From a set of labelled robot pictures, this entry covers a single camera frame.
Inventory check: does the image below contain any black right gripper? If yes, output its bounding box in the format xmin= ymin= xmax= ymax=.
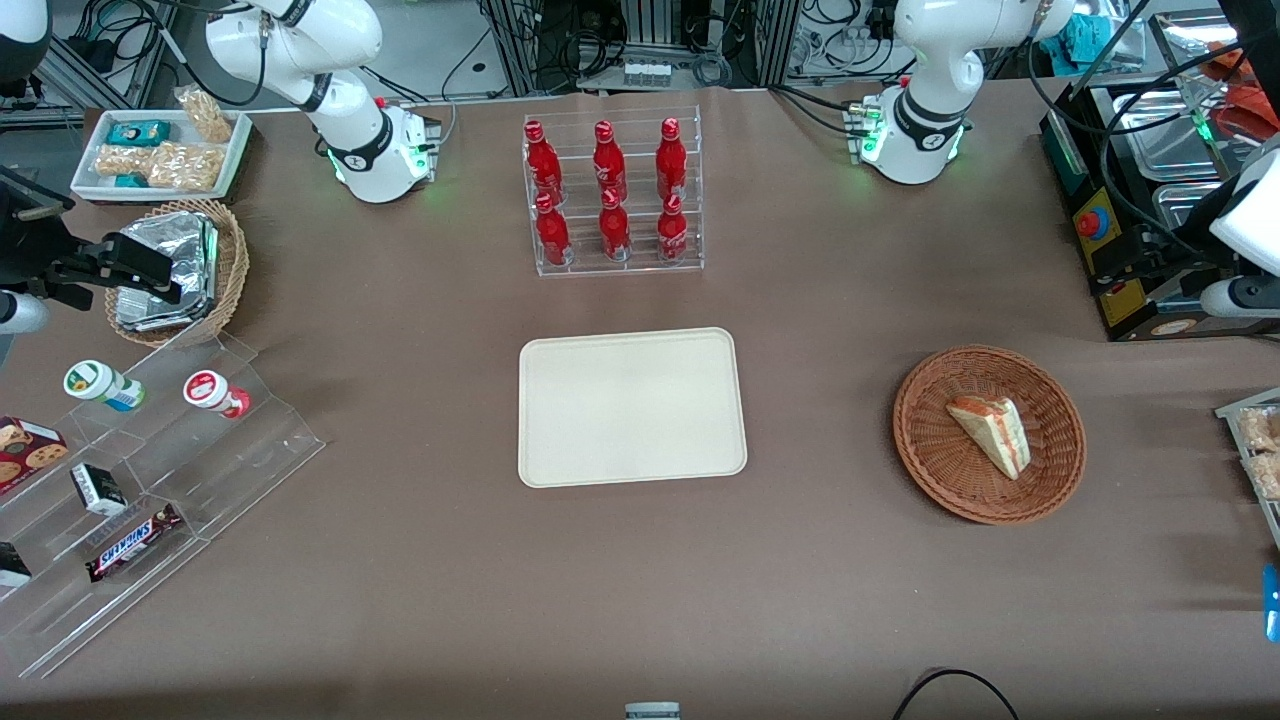
xmin=0 ymin=213 xmax=184 ymax=307

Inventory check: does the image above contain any triangular sandwich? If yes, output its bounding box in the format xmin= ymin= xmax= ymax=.
xmin=945 ymin=394 xmax=1033 ymax=483

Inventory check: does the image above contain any white rectangular snack tray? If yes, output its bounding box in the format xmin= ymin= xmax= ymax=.
xmin=69 ymin=107 xmax=254 ymax=205

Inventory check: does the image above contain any tan wicker basket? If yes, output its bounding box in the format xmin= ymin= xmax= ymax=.
xmin=104 ymin=198 xmax=251 ymax=350

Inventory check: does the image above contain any clear snack tray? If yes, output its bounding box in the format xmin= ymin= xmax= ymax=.
xmin=1214 ymin=387 xmax=1280 ymax=553

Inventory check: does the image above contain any brown wicker basket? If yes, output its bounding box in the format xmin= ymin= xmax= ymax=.
xmin=891 ymin=344 xmax=1089 ymax=527

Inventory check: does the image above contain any beige plastic tray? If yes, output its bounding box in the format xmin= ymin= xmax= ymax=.
xmin=516 ymin=326 xmax=750 ymax=491

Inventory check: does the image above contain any steel food pan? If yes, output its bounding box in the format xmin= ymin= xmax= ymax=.
xmin=1152 ymin=180 xmax=1236 ymax=251
xmin=1108 ymin=88 xmax=1233 ymax=183

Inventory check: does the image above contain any foil wrapped package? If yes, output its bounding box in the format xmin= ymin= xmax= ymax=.
xmin=117 ymin=211 xmax=220 ymax=303
xmin=114 ymin=288 xmax=218 ymax=334

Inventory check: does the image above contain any green capped yogurt bottle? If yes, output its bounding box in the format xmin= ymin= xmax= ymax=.
xmin=62 ymin=359 xmax=147 ymax=414

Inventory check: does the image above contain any large clear bag of nuts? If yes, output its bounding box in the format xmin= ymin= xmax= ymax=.
xmin=147 ymin=141 xmax=224 ymax=194

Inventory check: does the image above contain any black yellow food warmer cabinet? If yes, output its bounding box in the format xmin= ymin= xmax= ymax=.
xmin=1037 ymin=10 xmax=1280 ymax=344

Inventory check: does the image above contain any teal snack box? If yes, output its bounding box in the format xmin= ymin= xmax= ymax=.
xmin=106 ymin=120 xmax=172 ymax=148

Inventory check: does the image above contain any red capped yogurt bottle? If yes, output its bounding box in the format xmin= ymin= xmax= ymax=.
xmin=182 ymin=369 xmax=253 ymax=421

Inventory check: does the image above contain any orange fried food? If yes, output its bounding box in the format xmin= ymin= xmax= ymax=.
xmin=1200 ymin=42 xmax=1280 ymax=143

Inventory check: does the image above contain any red cookie box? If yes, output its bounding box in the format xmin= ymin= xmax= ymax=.
xmin=0 ymin=415 xmax=70 ymax=497

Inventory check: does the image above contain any small black white box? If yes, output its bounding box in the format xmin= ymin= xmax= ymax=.
xmin=69 ymin=461 xmax=129 ymax=518

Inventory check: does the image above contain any clear acrylic stepped shelf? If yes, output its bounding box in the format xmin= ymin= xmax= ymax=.
xmin=0 ymin=332 xmax=328 ymax=682

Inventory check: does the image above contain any teal cloth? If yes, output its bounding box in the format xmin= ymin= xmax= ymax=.
xmin=1038 ymin=14 xmax=1103 ymax=63

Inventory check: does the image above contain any Snickers chocolate bar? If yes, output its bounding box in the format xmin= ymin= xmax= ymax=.
xmin=84 ymin=502 xmax=185 ymax=585

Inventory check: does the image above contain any red cola bottle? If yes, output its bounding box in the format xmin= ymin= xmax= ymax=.
xmin=655 ymin=193 xmax=690 ymax=264
xmin=533 ymin=191 xmax=574 ymax=268
xmin=592 ymin=119 xmax=630 ymax=201
xmin=523 ymin=119 xmax=564 ymax=203
xmin=597 ymin=187 xmax=634 ymax=264
xmin=655 ymin=116 xmax=690 ymax=201

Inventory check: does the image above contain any brown table cover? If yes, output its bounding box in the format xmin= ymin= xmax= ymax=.
xmin=0 ymin=78 xmax=1280 ymax=720

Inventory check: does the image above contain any clear acrylic bottle rack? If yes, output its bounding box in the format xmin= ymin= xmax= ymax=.
xmin=521 ymin=104 xmax=707 ymax=279

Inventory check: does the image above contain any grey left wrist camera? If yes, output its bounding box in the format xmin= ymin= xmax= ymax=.
xmin=1199 ymin=277 xmax=1280 ymax=320

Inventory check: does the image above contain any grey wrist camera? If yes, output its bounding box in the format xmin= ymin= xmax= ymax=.
xmin=0 ymin=290 xmax=49 ymax=335
xmin=1199 ymin=277 xmax=1280 ymax=320

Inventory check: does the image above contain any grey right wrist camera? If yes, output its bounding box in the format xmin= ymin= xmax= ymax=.
xmin=0 ymin=290 xmax=49 ymax=335

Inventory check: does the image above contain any black cable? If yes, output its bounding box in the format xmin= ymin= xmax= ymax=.
xmin=892 ymin=667 xmax=1020 ymax=720

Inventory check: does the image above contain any aluminium frame rack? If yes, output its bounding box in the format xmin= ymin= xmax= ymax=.
xmin=478 ymin=0 xmax=803 ymax=93

